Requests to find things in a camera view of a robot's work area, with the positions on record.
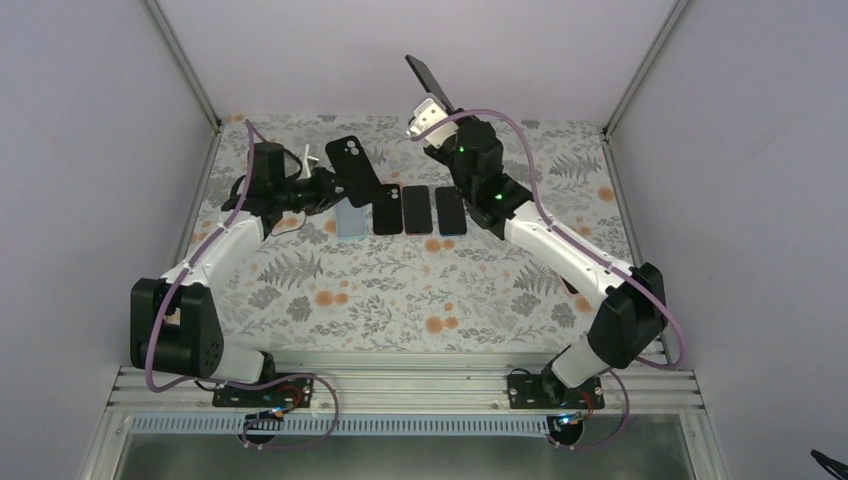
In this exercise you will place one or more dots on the floral patterned table mat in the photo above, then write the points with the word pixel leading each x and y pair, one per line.
pixel 307 289

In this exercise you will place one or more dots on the aluminium right corner post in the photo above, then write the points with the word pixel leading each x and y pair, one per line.
pixel 674 16

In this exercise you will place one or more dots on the light blue case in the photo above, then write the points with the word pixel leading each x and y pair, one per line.
pixel 351 222

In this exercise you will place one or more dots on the aluminium corner post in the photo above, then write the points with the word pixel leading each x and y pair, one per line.
pixel 168 34
pixel 674 16

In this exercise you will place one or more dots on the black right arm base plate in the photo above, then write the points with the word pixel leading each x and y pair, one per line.
pixel 535 391

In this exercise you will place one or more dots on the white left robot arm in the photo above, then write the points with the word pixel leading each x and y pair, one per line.
pixel 176 333

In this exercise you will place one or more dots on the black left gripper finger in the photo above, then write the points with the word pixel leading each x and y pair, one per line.
pixel 341 177
pixel 337 195

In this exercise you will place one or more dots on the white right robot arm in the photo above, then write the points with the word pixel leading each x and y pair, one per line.
pixel 630 302

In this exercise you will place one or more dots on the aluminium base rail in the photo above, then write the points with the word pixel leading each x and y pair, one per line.
pixel 444 383

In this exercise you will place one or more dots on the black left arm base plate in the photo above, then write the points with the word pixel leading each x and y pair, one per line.
pixel 285 391

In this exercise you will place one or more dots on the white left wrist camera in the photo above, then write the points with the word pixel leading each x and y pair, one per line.
pixel 309 162

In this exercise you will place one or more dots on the phone in peach case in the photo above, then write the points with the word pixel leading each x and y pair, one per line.
pixel 569 288

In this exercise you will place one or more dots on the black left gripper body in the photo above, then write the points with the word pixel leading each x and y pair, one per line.
pixel 319 194

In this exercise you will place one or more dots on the aluminium left corner post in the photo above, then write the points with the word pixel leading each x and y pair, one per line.
pixel 168 34

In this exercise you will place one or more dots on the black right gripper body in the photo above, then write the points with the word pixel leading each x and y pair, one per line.
pixel 450 163

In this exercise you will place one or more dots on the black phone case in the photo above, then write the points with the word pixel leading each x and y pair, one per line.
pixel 387 211

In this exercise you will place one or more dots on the black phone without case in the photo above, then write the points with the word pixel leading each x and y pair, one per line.
pixel 428 81

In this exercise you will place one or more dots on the perforated cable tray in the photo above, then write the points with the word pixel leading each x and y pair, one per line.
pixel 349 424

